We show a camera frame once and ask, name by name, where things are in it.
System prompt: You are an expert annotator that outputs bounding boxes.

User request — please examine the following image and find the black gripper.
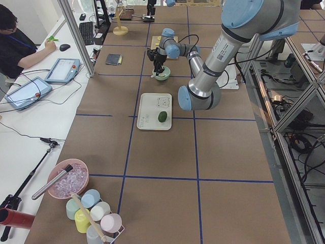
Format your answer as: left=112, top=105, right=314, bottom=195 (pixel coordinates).
left=147, top=47, right=167, bottom=75

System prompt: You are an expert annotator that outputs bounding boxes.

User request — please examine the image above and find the white ceramic spoon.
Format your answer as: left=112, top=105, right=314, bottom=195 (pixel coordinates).
left=151, top=73, right=165, bottom=78

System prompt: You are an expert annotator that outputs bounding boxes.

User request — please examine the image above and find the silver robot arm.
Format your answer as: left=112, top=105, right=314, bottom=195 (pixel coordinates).
left=165, top=0, right=177, bottom=7
left=147, top=1, right=301, bottom=111

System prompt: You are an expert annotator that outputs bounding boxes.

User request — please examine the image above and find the green ceramic bowl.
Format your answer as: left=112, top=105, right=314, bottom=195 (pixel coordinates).
left=152, top=66, right=171, bottom=81

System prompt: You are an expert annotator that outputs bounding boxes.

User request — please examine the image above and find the pink bowl with ice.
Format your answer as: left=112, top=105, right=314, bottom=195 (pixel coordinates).
left=47, top=159, right=89, bottom=199

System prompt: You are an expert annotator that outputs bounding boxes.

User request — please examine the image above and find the bamboo cutting board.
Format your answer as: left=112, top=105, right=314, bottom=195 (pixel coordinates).
left=150, top=35, right=180, bottom=61

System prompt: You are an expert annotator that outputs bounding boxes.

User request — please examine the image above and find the cream bear tray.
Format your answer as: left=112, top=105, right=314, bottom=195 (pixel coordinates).
left=137, top=93, right=172, bottom=130

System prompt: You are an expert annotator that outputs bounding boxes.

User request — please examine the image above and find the grey folded cloth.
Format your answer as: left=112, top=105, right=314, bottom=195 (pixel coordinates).
left=105, top=53, right=123, bottom=66

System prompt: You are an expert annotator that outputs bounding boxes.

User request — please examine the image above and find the green avocado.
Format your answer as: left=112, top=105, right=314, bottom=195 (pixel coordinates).
left=157, top=111, right=168, bottom=123

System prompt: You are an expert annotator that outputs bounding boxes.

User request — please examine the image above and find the metal ice scoop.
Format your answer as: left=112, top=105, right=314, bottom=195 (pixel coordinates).
left=132, top=14, right=155, bottom=22

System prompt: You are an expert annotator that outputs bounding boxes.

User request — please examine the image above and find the wooden mug tree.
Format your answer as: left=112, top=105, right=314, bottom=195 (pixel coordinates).
left=113, top=1, right=128, bottom=36

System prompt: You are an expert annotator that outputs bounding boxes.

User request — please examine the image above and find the dark glass rack tray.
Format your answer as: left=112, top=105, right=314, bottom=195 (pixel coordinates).
left=120, top=9, right=134, bottom=21

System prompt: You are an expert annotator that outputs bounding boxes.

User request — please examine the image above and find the black keyboard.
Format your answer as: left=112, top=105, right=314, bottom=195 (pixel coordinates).
left=79, top=21, right=94, bottom=46

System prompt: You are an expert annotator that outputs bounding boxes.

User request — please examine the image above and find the far teach pendant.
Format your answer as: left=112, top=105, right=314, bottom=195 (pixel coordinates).
left=45, top=58, right=81, bottom=84

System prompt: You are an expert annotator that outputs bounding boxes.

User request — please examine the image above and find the teach pendant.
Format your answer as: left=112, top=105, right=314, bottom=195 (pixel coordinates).
left=5, top=77, right=52, bottom=110
left=45, top=58, right=81, bottom=84

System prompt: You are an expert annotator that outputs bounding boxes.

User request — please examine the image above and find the black computer mouse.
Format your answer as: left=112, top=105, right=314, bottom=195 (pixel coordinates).
left=59, top=44, right=71, bottom=52

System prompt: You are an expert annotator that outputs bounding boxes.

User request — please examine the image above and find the near teach pendant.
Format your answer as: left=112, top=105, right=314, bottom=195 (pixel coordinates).
left=5, top=77, right=52, bottom=110

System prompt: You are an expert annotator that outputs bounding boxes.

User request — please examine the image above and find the steel muddler rod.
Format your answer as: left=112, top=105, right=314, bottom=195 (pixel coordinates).
left=31, top=164, right=73, bottom=200

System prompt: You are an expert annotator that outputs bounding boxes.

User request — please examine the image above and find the seated person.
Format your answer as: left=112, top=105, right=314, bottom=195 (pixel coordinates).
left=1, top=5, right=56, bottom=79

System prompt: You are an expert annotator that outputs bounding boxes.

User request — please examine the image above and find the light blue plastic cup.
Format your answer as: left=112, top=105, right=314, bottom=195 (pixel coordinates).
left=81, top=189, right=101, bottom=208

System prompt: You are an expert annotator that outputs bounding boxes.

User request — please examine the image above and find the white plastic cup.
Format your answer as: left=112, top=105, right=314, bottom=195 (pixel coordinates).
left=90, top=201, right=111, bottom=221

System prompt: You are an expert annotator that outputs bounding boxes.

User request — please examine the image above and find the pink plastic cup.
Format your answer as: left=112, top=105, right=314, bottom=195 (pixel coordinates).
left=100, top=213, right=122, bottom=233

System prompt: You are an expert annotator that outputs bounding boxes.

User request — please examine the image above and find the pale green plastic cup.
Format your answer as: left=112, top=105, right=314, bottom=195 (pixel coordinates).
left=66, top=198, right=80, bottom=220

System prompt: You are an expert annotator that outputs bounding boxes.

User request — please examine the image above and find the wooden stick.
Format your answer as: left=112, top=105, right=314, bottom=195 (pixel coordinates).
left=71, top=194, right=109, bottom=243

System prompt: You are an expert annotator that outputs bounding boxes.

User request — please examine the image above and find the yellow plastic cup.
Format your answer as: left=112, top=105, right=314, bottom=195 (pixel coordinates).
left=75, top=209, right=91, bottom=233

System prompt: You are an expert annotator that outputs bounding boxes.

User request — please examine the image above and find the black tripod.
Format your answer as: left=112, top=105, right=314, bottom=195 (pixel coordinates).
left=0, top=137, right=60, bottom=242

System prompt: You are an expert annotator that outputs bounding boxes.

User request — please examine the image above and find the red cylinder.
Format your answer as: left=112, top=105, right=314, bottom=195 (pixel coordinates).
left=1, top=208, right=35, bottom=229

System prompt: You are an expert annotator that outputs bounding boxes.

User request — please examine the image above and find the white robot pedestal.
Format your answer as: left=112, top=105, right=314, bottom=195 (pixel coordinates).
left=216, top=65, right=239, bottom=89

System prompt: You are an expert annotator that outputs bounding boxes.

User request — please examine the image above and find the white wire cup rack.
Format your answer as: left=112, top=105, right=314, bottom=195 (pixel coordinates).
left=98, top=201, right=123, bottom=236

